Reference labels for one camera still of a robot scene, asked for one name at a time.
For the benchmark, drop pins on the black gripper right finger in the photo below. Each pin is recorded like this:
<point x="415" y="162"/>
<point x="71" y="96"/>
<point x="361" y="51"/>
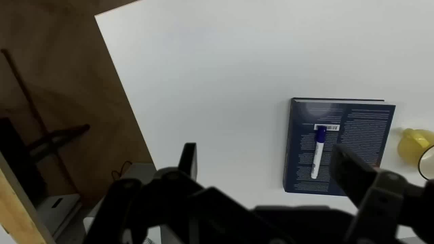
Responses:
<point x="384" y="200"/>

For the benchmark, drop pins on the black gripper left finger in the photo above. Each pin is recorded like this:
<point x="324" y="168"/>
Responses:
<point x="174" y="198"/>

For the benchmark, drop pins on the white marker with blue cap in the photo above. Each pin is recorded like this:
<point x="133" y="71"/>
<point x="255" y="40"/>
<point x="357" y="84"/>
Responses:
<point x="320" y="141"/>

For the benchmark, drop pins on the yellow enamel mug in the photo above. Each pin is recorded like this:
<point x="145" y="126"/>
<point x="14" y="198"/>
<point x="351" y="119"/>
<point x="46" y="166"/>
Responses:
<point x="416" y="147"/>

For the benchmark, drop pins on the grey metal bracket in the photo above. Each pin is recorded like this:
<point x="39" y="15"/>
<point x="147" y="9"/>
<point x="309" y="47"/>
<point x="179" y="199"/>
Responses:
<point x="56" y="211"/>

